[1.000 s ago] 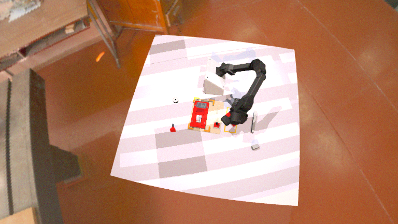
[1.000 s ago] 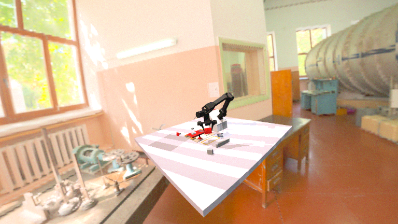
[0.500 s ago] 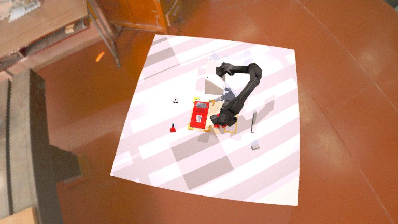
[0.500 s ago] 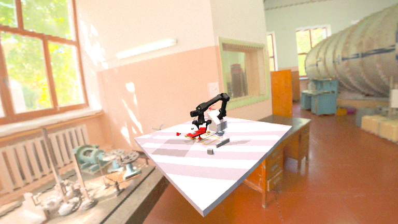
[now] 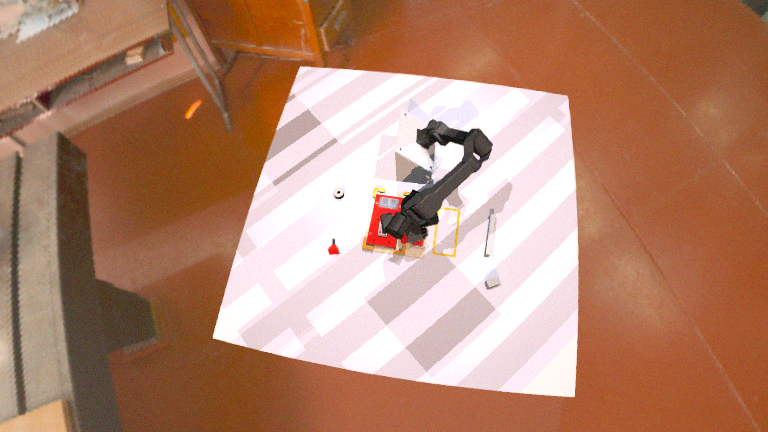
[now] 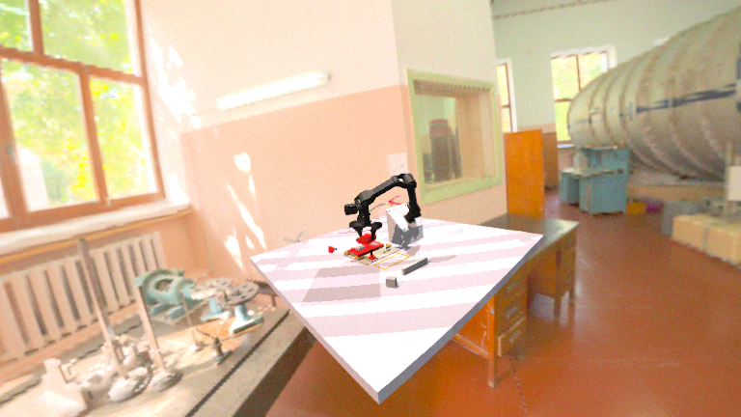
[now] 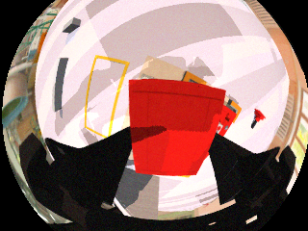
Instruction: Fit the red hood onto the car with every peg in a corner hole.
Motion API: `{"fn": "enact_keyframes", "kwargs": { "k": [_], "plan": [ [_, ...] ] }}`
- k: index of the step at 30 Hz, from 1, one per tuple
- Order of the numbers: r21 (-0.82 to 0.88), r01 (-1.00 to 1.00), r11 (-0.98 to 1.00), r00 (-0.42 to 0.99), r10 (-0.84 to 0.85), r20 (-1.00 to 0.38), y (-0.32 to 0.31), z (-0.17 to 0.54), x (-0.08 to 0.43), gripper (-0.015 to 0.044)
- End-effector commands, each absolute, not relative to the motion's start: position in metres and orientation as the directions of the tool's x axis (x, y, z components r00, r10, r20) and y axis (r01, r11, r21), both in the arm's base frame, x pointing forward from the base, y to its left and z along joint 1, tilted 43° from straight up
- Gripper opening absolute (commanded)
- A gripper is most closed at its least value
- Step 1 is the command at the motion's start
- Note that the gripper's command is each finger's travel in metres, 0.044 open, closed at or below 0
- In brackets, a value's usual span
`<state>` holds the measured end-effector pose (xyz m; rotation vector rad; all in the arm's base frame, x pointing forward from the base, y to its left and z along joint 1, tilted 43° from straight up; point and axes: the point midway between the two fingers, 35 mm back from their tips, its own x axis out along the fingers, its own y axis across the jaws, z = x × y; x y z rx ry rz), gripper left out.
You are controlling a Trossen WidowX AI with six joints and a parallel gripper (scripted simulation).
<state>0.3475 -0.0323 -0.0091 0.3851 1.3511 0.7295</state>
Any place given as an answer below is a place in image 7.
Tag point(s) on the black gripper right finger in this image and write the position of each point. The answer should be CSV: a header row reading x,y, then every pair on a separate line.
x,y
235,166

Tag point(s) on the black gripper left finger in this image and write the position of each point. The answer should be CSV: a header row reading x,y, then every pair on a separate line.
x,y
100,165

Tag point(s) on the red car hood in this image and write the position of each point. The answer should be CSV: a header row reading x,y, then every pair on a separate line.
x,y
173,124

